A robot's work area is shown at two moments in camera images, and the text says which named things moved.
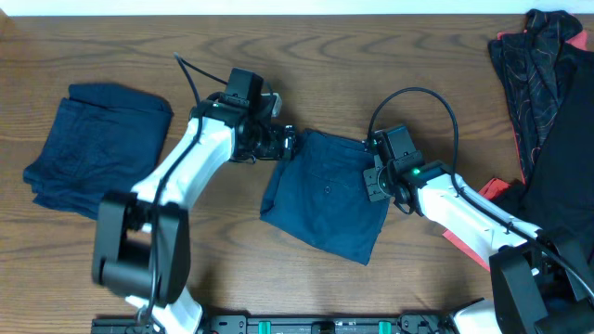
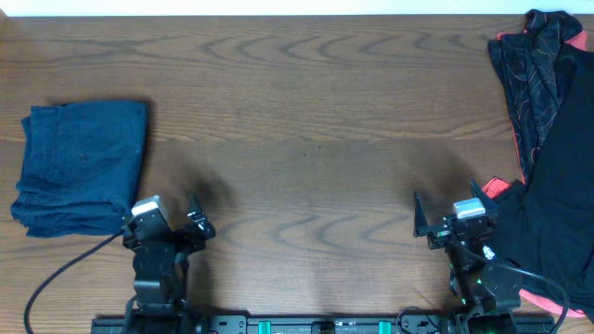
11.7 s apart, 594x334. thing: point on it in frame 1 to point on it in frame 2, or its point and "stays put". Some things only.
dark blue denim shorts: [316, 193] to [82, 168]
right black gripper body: [379, 183] to [440, 237]
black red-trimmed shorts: [560, 195] stays put
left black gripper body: [288, 142] to [174, 233]
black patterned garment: [529, 65] stays put
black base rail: [290, 324] stays put
